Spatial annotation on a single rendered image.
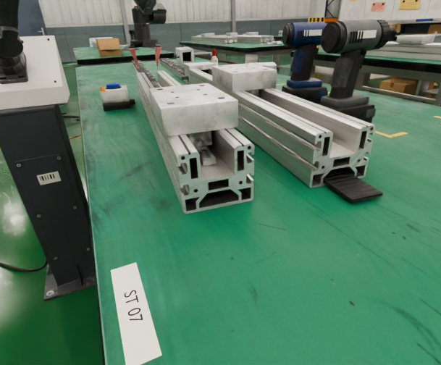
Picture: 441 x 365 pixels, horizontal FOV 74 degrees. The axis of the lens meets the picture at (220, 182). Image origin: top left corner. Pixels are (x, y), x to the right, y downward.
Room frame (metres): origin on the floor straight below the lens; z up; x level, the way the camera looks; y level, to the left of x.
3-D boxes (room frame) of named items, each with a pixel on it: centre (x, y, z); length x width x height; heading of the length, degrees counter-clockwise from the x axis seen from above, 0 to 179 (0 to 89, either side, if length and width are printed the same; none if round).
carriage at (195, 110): (0.48, 0.04, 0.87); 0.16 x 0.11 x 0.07; 17
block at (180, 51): (2.13, 0.21, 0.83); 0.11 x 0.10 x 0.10; 107
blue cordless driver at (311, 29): (0.92, -0.29, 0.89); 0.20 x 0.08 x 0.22; 95
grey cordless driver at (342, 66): (0.69, -0.32, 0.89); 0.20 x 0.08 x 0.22; 112
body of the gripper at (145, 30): (1.27, 0.27, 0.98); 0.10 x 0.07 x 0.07; 107
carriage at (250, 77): (0.77, -0.07, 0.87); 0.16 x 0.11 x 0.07; 17
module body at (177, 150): (0.72, 0.12, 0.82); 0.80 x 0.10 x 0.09; 17
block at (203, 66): (1.20, 0.07, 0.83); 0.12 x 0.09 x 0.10; 107
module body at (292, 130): (0.77, -0.07, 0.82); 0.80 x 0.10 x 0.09; 17
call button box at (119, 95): (0.95, 0.31, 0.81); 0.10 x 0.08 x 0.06; 107
